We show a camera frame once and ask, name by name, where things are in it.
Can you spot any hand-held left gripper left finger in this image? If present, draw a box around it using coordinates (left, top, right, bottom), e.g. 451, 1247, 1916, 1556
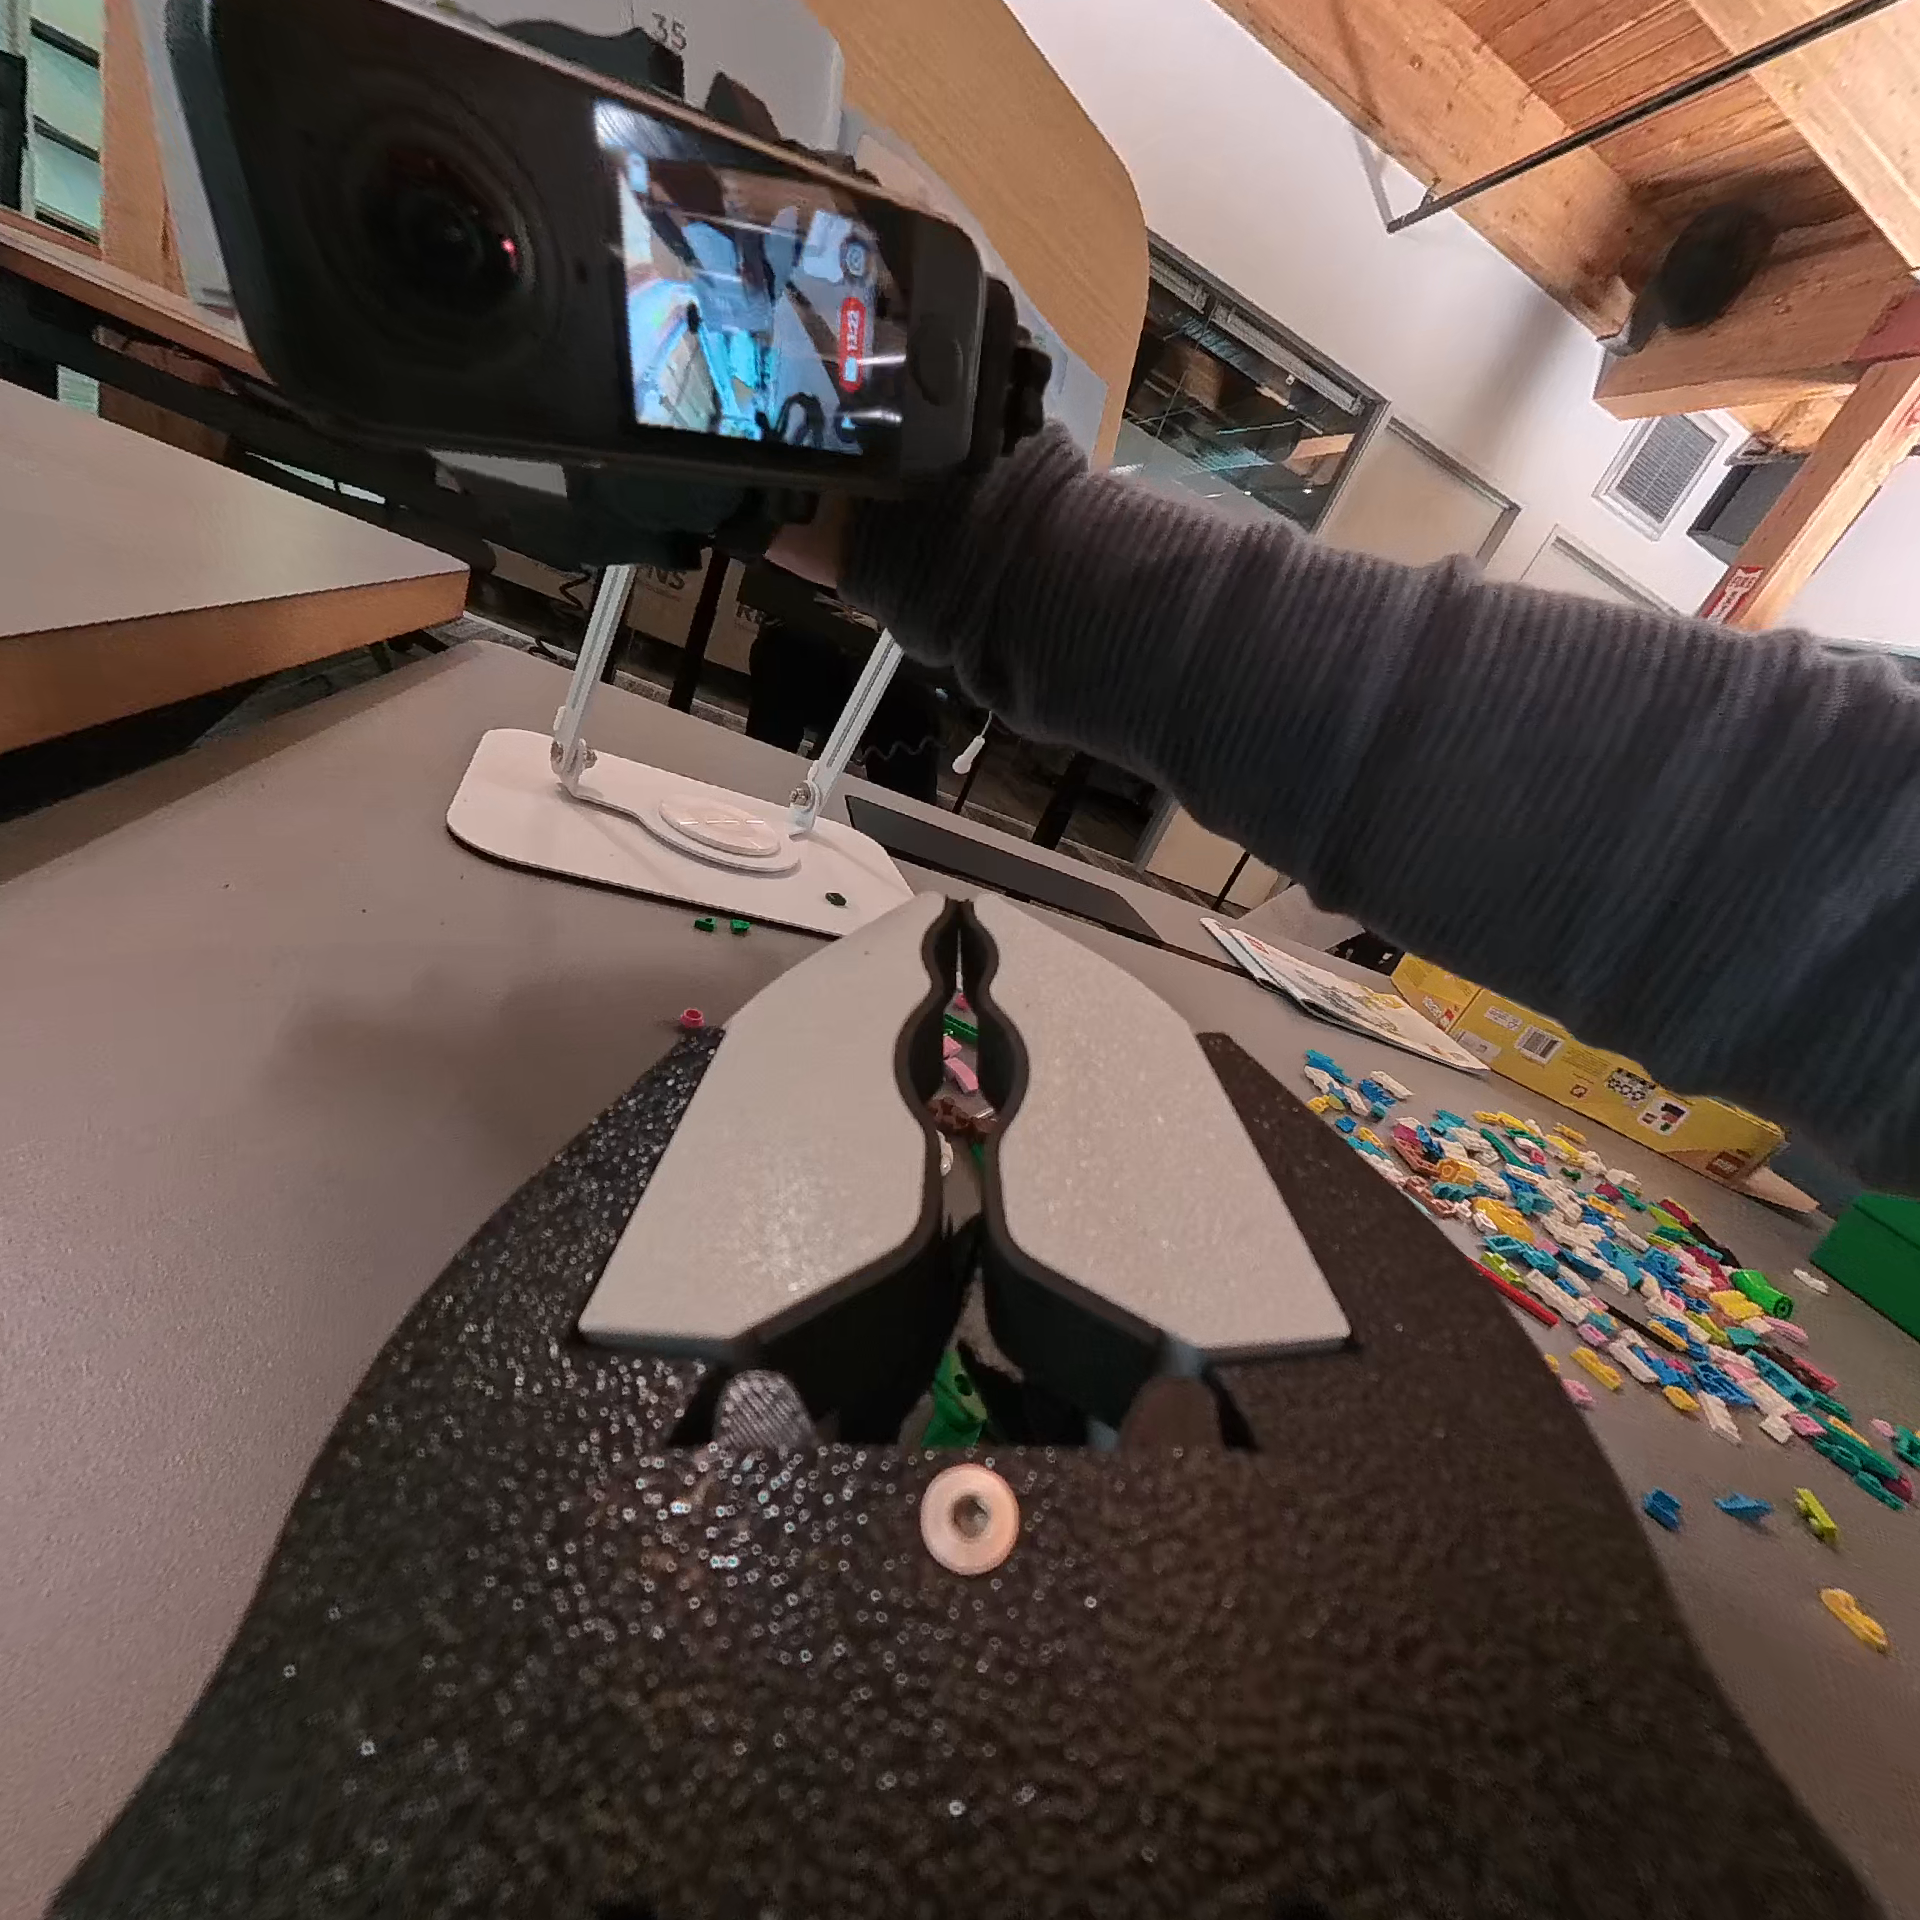
577, 891, 980, 1352

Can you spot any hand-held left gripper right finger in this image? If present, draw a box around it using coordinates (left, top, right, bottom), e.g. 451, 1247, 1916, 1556
957, 891, 1354, 1365

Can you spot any lego instruction booklet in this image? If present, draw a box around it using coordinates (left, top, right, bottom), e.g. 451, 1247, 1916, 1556
599, 0, 849, 114
1199, 915, 1490, 1076

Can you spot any person's right forearm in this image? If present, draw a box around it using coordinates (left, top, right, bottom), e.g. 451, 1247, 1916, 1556
837, 421, 1920, 1202

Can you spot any green lego build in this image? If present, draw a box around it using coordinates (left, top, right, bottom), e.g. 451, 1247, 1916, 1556
919, 1339, 1004, 1450

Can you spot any yellow lego box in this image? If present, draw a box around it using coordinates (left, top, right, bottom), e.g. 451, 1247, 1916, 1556
1391, 950, 1790, 1190

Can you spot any pile of colourful lego pieces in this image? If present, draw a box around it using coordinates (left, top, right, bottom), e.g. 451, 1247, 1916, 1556
1302, 1047, 1920, 1655

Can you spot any wooden side table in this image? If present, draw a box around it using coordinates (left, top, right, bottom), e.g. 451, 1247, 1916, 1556
0, 382, 473, 752

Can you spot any white stand base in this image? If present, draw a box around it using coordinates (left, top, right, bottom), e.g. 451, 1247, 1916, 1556
449, 563, 916, 940

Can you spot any green box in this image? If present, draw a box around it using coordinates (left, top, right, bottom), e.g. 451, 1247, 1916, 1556
1807, 1189, 1920, 1326

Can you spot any black round speaker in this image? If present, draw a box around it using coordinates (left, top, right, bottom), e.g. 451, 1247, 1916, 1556
1627, 202, 1786, 350

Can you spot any white wall vent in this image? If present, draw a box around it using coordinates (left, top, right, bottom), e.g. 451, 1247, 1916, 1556
1593, 406, 1731, 531

